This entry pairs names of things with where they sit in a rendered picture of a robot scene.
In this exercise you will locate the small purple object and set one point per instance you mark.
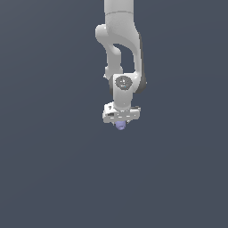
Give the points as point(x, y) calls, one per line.
point(120, 125)

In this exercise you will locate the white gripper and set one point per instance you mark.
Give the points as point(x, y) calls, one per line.
point(121, 114)

